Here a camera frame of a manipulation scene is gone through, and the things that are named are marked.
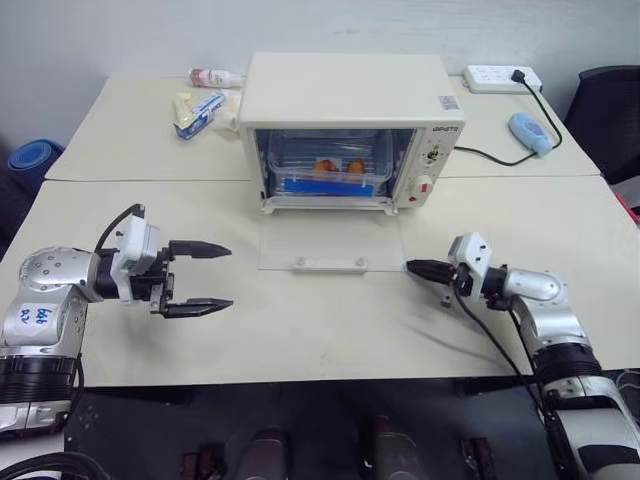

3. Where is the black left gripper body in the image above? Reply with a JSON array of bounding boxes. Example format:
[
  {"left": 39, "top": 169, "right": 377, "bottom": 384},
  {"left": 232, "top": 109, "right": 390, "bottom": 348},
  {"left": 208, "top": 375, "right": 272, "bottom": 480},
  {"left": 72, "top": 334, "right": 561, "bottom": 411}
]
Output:
[{"left": 127, "top": 247, "right": 177, "bottom": 316}]

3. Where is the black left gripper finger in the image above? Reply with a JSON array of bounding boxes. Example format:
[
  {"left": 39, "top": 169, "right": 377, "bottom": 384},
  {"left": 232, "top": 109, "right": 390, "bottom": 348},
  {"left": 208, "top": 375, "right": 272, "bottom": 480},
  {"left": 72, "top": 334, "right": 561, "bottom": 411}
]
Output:
[
  {"left": 168, "top": 239, "right": 233, "bottom": 262},
  {"left": 160, "top": 297, "right": 235, "bottom": 320}
]

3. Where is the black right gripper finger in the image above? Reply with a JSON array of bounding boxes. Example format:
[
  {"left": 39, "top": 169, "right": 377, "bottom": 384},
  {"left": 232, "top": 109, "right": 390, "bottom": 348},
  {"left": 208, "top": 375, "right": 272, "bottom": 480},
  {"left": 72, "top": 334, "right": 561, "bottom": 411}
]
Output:
[
  {"left": 405, "top": 258, "right": 457, "bottom": 275},
  {"left": 407, "top": 267, "right": 455, "bottom": 287}
]

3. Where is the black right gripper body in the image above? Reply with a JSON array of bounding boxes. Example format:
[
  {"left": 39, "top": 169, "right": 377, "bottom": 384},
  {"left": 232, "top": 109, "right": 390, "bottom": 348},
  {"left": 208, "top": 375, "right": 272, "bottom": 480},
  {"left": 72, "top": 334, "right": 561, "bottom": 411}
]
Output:
[{"left": 448, "top": 262, "right": 477, "bottom": 298}]

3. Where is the cream oven knob red mark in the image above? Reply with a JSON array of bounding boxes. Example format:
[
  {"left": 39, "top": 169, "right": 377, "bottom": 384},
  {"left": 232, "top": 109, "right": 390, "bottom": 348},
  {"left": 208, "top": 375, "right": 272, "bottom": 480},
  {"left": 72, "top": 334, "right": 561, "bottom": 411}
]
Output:
[{"left": 403, "top": 174, "right": 436, "bottom": 207}]

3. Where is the glass toaster oven door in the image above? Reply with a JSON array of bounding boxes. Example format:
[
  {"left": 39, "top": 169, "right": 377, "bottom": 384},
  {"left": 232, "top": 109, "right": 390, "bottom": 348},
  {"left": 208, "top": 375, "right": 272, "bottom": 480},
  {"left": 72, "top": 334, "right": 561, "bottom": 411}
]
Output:
[{"left": 256, "top": 211, "right": 406, "bottom": 274}]

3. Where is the cream toaster oven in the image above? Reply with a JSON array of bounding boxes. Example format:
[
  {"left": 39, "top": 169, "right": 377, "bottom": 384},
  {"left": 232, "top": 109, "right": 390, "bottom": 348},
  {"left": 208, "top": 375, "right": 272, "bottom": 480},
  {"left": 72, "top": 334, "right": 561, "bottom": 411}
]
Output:
[{"left": 239, "top": 52, "right": 467, "bottom": 218}]

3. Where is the blue white toothpaste box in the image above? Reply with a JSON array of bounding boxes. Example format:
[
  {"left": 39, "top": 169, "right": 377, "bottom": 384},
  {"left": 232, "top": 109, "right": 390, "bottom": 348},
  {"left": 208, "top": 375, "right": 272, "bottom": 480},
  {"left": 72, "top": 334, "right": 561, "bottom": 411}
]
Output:
[{"left": 172, "top": 89, "right": 228, "bottom": 143}]

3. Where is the dark rounded shape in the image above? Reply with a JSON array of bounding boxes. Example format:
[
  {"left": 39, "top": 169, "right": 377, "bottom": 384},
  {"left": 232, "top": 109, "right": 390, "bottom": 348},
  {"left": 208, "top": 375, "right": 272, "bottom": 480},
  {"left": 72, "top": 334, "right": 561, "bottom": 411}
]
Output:
[
  {"left": 233, "top": 426, "right": 292, "bottom": 480},
  {"left": 371, "top": 414, "right": 427, "bottom": 480}
]

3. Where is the blue white oval device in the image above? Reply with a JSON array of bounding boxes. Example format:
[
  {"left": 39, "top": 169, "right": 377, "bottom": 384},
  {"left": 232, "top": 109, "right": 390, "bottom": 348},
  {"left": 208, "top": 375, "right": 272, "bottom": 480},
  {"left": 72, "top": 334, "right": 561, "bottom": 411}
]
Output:
[{"left": 507, "top": 112, "right": 556, "bottom": 159}]

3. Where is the small bottle pink label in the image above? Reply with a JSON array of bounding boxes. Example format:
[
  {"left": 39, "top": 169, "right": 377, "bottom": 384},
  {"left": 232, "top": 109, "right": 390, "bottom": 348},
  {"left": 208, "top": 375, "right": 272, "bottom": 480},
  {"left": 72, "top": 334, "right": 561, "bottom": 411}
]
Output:
[{"left": 188, "top": 67, "right": 248, "bottom": 91}]

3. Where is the red object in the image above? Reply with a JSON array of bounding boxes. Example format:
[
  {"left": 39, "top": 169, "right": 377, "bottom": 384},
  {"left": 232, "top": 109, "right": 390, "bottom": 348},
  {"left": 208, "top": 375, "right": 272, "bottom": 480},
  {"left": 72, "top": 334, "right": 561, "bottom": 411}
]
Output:
[{"left": 613, "top": 178, "right": 640, "bottom": 227}]

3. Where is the white power strip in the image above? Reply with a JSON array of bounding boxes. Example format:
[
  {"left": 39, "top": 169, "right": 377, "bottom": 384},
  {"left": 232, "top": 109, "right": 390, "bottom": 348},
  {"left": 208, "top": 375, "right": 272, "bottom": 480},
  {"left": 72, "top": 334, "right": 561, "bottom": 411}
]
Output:
[{"left": 462, "top": 63, "right": 544, "bottom": 95}]

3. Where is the black chair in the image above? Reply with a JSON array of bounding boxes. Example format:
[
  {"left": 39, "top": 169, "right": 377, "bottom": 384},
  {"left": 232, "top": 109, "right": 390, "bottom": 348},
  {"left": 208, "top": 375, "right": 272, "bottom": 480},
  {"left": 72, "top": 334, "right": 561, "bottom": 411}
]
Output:
[{"left": 563, "top": 64, "right": 640, "bottom": 187}]

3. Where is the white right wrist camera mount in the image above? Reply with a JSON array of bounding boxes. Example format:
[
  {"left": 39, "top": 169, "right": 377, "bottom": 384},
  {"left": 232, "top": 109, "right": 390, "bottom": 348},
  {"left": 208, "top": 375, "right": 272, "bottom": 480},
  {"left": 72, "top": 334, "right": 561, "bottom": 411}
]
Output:
[{"left": 446, "top": 231, "right": 494, "bottom": 302}]

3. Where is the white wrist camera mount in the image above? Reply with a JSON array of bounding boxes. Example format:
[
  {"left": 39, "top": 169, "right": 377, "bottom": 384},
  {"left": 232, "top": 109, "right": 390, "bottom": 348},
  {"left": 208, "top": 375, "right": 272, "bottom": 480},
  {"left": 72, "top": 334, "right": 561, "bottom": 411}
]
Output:
[
  {"left": 446, "top": 231, "right": 494, "bottom": 302},
  {"left": 106, "top": 203, "right": 162, "bottom": 304}
]

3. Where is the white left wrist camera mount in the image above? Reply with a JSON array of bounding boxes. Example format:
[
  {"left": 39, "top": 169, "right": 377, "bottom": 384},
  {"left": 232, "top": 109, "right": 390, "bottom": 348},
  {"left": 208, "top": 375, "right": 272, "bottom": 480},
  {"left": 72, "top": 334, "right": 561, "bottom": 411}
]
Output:
[{"left": 106, "top": 203, "right": 162, "bottom": 304}]

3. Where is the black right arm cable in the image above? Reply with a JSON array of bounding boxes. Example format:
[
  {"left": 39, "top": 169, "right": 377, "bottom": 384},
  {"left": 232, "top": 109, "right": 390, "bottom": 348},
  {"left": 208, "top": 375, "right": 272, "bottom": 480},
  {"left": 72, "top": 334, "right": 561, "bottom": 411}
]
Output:
[{"left": 452, "top": 272, "right": 564, "bottom": 451}]

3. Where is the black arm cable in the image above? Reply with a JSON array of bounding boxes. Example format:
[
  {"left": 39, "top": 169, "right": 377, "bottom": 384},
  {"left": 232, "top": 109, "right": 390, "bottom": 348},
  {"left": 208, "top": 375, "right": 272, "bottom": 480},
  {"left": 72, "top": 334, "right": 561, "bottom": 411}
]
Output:
[
  {"left": 93, "top": 202, "right": 147, "bottom": 257},
  {"left": 452, "top": 272, "right": 564, "bottom": 451}
]

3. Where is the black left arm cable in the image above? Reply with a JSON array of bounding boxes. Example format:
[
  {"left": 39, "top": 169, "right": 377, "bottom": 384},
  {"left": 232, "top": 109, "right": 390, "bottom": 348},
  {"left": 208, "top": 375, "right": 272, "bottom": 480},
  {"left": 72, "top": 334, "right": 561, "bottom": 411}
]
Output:
[{"left": 93, "top": 202, "right": 147, "bottom": 257}]

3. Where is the cream oven door handle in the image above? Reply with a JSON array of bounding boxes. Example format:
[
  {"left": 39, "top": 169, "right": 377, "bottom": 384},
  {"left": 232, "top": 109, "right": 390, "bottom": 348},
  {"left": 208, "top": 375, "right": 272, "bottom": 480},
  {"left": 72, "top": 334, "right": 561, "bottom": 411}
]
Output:
[{"left": 290, "top": 255, "right": 369, "bottom": 276}]

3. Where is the black oven power cable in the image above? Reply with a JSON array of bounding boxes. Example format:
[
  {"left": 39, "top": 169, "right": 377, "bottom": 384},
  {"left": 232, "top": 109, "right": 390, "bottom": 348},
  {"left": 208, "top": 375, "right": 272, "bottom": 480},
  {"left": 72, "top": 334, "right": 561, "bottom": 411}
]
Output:
[{"left": 452, "top": 69, "right": 563, "bottom": 168}]

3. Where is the black cable bundle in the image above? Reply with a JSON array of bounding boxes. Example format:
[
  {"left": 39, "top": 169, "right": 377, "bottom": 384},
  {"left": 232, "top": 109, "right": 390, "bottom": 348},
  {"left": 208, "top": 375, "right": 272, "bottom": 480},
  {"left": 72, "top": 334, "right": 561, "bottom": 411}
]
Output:
[{"left": 0, "top": 448, "right": 107, "bottom": 480}]

